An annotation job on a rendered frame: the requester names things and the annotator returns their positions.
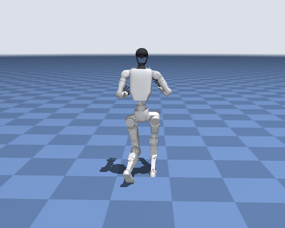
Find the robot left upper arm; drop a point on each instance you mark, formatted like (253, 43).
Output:
(124, 75)

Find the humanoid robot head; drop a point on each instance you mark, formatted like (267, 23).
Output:
(141, 52)

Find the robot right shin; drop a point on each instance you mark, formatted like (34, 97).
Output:
(153, 155)

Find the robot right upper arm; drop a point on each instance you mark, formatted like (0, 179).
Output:
(157, 75)

